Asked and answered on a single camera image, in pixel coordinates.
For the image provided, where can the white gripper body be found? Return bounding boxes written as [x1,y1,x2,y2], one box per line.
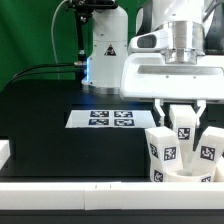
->
[120,53,224,102]

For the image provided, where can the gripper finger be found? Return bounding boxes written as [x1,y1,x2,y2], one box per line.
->
[154,99,165,126]
[194,100,206,128]

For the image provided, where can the white round stool seat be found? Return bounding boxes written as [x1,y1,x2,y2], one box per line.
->
[150,167,224,182]

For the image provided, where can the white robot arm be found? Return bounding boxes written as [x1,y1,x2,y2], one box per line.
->
[82,0,224,114]

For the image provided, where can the white marker sheet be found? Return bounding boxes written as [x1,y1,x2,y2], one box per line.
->
[65,110,156,129]

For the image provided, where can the white front fence bar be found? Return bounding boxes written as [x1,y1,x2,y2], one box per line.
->
[0,182,224,210]

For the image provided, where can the white fence bar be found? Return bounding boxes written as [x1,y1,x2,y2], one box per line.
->
[0,182,224,210]
[0,140,10,170]

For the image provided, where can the white left fence bar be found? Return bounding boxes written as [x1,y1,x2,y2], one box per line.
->
[0,140,10,170]

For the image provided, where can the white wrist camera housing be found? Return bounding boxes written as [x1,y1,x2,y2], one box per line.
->
[128,29,173,54]

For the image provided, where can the grey thin cable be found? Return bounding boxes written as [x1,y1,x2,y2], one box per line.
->
[50,0,70,80]

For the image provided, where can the black cables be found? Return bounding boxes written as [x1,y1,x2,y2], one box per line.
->
[6,60,88,88]

